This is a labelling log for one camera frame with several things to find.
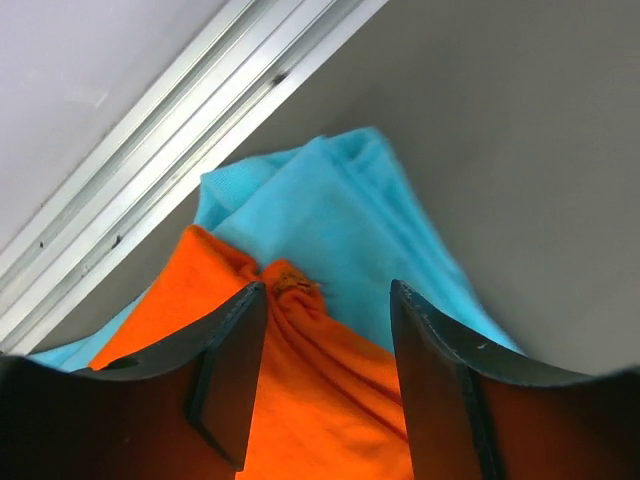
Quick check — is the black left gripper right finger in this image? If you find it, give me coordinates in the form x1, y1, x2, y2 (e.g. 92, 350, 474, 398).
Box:
390, 281, 639, 479

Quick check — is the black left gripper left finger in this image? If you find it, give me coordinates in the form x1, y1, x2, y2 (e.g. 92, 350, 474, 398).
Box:
1, 283, 267, 479

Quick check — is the aluminium side frame rail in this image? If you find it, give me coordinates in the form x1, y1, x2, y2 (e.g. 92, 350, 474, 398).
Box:
1, 1, 380, 355

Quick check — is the folded light blue t-shirt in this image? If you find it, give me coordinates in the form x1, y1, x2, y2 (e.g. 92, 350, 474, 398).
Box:
27, 126, 526, 374

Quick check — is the orange t-shirt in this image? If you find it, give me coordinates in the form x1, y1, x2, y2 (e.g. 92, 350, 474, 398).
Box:
90, 225, 413, 479

